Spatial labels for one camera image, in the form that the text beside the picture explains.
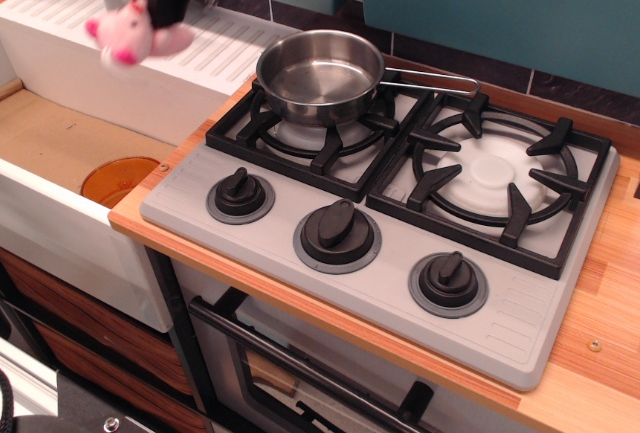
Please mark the pink stuffed pig toy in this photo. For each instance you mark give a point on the pink stuffed pig toy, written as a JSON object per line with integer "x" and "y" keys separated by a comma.
{"x": 126, "y": 37}

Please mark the stainless steel pan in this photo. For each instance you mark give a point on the stainless steel pan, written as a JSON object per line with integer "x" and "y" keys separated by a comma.
{"x": 325, "y": 78}

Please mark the white toy sink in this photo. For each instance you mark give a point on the white toy sink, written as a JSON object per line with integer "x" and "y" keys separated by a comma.
{"x": 63, "y": 115}

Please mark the black left stove knob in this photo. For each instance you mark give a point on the black left stove knob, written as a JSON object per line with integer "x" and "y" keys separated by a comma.
{"x": 240, "y": 198}

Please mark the black stove knob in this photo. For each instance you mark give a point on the black stove knob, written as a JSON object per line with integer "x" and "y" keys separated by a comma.
{"x": 337, "y": 239}
{"x": 240, "y": 198}
{"x": 448, "y": 285}

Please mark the black left burner grate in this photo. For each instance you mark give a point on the black left burner grate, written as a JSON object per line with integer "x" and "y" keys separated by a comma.
{"x": 343, "y": 160}

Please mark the black burner grate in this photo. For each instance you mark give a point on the black burner grate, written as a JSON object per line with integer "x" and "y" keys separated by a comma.
{"x": 549, "y": 242}
{"x": 343, "y": 160}

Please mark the black middle stove knob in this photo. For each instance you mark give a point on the black middle stove knob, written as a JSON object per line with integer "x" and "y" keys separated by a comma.
{"x": 337, "y": 239}

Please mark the white right burner cap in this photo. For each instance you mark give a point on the white right burner cap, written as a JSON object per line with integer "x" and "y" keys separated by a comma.
{"x": 489, "y": 165}

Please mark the grey toy stove top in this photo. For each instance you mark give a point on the grey toy stove top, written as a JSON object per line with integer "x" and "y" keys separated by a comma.
{"x": 509, "y": 339}

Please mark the oven door with window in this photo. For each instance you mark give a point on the oven door with window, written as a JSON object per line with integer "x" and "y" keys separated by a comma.
{"x": 278, "y": 401}

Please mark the black right stove knob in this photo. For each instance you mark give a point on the black right stove knob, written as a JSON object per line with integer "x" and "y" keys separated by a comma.
{"x": 448, "y": 285}

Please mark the black right burner grate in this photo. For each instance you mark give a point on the black right burner grate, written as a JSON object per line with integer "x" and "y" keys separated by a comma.
{"x": 549, "y": 242}

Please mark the black oven door handle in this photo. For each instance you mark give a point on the black oven door handle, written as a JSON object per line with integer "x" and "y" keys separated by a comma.
{"x": 222, "y": 316}

